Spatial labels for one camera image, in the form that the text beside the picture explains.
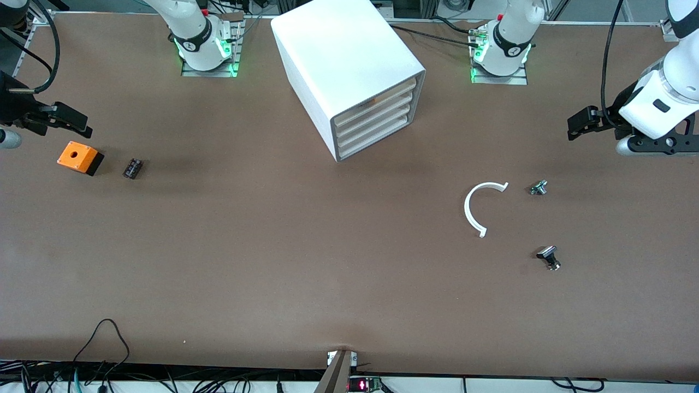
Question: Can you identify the black floor cable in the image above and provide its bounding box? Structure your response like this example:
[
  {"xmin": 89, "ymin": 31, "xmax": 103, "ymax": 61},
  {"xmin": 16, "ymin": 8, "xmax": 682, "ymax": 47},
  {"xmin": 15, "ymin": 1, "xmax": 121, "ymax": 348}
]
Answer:
[{"xmin": 550, "ymin": 377, "xmax": 606, "ymax": 393}]

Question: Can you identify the black head selector switch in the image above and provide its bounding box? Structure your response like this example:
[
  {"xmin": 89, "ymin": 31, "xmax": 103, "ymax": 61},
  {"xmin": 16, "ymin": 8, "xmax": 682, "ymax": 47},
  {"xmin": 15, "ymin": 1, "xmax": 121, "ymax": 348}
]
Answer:
[{"xmin": 536, "ymin": 245, "xmax": 562, "ymax": 272}]

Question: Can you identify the black looped thin cable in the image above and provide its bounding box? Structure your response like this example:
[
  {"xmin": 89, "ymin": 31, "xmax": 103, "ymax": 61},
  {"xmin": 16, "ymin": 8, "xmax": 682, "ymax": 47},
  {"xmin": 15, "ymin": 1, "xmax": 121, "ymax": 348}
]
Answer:
[{"xmin": 73, "ymin": 319, "xmax": 131, "ymax": 383}]

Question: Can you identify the white curved plastic ring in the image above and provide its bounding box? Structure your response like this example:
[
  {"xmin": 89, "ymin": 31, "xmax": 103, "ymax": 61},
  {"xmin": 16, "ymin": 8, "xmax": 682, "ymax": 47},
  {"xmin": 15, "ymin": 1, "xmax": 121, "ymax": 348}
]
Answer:
[{"xmin": 464, "ymin": 181, "xmax": 510, "ymax": 239}]

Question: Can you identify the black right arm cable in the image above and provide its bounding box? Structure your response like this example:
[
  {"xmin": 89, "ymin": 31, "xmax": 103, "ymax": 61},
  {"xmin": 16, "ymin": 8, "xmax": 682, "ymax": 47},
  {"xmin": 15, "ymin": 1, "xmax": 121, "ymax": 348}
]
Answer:
[{"xmin": 0, "ymin": 0, "xmax": 60, "ymax": 94}]

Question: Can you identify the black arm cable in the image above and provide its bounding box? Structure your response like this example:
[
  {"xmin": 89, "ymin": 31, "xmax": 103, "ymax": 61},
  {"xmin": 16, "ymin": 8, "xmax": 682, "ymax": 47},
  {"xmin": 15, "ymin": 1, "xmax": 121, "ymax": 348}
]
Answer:
[
  {"xmin": 600, "ymin": 0, "xmax": 626, "ymax": 127},
  {"xmin": 0, "ymin": 0, "xmax": 60, "ymax": 94}
]

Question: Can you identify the tangled black cable bundle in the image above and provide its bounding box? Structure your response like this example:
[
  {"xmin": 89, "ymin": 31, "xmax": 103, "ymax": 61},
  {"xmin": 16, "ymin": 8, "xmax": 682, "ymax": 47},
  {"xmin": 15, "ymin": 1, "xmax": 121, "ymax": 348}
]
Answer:
[{"xmin": 0, "ymin": 359, "xmax": 309, "ymax": 393}]

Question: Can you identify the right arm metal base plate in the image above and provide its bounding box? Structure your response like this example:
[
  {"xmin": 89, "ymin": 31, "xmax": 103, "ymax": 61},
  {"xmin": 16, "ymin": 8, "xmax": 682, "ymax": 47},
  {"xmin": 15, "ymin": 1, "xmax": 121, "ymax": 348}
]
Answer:
[{"xmin": 181, "ymin": 14, "xmax": 245, "ymax": 78}]

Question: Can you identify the grey camera stand pole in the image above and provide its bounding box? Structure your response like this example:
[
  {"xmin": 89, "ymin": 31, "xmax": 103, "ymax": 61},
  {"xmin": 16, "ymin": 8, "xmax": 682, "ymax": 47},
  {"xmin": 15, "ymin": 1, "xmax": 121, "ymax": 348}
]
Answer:
[{"xmin": 313, "ymin": 349, "xmax": 359, "ymax": 393}]

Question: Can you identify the white drawer cabinet housing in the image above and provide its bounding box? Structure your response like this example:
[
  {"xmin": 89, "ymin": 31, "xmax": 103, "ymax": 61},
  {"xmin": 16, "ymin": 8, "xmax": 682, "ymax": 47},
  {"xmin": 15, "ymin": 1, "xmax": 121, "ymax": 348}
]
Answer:
[{"xmin": 270, "ymin": 0, "xmax": 426, "ymax": 163}]

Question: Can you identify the orange push button box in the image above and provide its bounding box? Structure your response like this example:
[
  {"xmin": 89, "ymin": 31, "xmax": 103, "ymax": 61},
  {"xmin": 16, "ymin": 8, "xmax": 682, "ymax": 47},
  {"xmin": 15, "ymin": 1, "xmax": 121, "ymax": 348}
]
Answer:
[{"xmin": 57, "ymin": 140, "xmax": 105, "ymax": 177}]

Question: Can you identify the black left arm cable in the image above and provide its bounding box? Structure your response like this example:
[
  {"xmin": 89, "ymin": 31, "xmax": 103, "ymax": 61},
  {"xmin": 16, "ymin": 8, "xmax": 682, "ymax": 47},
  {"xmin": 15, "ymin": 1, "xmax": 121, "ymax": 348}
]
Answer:
[{"xmin": 600, "ymin": 0, "xmax": 626, "ymax": 127}]

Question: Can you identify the black base power cable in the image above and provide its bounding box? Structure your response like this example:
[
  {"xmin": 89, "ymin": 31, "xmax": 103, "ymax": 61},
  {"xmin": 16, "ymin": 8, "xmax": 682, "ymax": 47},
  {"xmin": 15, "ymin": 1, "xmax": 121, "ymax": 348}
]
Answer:
[
  {"xmin": 430, "ymin": 15, "xmax": 479, "ymax": 35},
  {"xmin": 388, "ymin": 24, "xmax": 481, "ymax": 47}
]

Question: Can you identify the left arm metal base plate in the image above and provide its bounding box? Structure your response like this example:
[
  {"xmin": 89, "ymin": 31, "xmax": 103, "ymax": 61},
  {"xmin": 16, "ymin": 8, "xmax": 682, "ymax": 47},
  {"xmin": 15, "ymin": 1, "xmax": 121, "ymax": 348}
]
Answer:
[{"xmin": 470, "ymin": 27, "xmax": 529, "ymax": 86}]

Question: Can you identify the small device with red light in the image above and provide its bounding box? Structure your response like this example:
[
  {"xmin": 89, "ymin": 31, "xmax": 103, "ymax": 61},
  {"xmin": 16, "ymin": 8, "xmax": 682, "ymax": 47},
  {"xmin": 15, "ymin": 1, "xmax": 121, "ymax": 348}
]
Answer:
[{"xmin": 348, "ymin": 376, "xmax": 384, "ymax": 393}]

